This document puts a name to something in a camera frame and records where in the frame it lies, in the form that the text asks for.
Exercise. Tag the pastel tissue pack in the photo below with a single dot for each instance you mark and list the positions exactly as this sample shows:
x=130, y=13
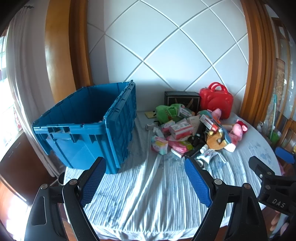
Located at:
x=159, y=144

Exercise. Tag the blue plastic crate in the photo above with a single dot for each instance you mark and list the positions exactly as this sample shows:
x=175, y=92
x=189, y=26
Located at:
x=87, y=143

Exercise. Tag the black gift bag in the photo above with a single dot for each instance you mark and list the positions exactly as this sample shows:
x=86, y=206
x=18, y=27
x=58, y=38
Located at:
x=182, y=99

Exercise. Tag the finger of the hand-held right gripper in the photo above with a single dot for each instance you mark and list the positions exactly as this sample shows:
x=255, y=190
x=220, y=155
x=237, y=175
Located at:
x=261, y=166
x=285, y=154

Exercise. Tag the wooden chair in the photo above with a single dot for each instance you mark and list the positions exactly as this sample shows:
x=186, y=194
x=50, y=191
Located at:
x=289, y=134

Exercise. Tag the brown wooden cabinet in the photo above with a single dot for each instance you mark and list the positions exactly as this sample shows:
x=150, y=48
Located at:
x=23, y=166

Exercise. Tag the wooden column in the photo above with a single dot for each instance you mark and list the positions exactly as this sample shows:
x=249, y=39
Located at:
x=259, y=58
x=62, y=46

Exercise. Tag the blue plastic strip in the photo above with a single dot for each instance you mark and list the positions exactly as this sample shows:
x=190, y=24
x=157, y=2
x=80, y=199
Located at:
x=227, y=137

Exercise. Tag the pink pig plush teal dress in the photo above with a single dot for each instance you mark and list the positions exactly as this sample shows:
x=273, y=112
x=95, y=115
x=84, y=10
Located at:
x=216, y=113

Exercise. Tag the tall white green box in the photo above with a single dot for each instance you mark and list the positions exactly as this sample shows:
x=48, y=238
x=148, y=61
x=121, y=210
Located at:
x=193, y=120

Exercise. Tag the red white tissue pack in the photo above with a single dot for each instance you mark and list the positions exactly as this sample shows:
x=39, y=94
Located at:
x=180, y=129

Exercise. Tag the pink green plastic packet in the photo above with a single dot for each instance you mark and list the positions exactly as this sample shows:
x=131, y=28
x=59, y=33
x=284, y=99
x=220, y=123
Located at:
x=180, y=143

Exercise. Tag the white red striped box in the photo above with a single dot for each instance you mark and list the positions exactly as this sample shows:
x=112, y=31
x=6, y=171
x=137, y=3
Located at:
x=185, y=112

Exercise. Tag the small white bottle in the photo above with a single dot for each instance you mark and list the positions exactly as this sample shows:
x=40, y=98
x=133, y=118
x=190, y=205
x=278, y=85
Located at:
x=204, y=148

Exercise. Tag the tan card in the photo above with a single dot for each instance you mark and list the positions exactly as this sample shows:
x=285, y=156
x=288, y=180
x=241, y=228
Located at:
x=150, y=114

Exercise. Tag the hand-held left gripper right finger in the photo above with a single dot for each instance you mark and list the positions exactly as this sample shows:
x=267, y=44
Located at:
x=196, y=180

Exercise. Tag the red plastic toy case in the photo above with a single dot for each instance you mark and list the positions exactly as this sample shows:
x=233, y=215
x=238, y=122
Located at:
x=215, y=102

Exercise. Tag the green plush toy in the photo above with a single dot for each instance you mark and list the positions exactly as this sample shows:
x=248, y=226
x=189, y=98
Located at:
x=165, y=113

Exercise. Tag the pink pig plush red dress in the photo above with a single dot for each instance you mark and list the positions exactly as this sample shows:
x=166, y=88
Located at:
x=238, y=128

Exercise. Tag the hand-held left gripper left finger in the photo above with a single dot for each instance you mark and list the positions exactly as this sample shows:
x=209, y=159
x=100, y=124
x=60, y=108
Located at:
x=92, y=183

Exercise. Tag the green mop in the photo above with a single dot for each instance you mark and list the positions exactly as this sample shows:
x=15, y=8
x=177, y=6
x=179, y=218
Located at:
x=274, y=136

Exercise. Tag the flat white red box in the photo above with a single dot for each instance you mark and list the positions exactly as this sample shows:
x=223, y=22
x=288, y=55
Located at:
x=178, y=153

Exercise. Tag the white wipes packet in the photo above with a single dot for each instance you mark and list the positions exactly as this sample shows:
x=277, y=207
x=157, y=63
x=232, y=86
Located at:
x=209, y=154

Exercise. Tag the black trash bag roll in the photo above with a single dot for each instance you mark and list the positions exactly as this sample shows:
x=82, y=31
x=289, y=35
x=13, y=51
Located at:
x=193, y=151

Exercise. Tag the brown plush toy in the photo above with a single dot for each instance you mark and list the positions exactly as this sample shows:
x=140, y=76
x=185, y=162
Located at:
x=215, y=141

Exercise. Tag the pink white box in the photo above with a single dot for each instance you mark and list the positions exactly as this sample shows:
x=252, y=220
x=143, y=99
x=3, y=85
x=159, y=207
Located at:
x=167, y=126

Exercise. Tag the long red white box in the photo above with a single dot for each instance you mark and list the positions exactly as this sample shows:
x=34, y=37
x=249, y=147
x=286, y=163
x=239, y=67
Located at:
x=209, y=122

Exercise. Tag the white curtain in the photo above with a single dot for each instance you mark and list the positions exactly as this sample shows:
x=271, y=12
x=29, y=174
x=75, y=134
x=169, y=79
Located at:
x=27, y=81

